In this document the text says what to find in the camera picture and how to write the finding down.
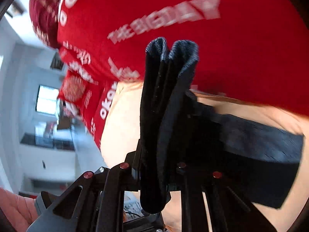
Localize black pants with blue trim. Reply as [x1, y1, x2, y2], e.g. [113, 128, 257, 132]
[140, 37, 304, 213]

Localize operator left hand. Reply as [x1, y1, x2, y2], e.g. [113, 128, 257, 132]
[1, 188, 39, 232]

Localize cream cloth on sofa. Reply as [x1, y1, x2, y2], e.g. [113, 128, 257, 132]
[101, 82, 308, 231]

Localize red patterned cushion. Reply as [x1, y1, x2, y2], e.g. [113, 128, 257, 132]
[57, 70, 90, 108]

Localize red sofa cover with characters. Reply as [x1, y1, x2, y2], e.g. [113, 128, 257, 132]
[56, 0, 309, 148]

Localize red cushion at sofa end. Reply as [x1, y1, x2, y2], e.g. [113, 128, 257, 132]
[29, 0, 60, 49]

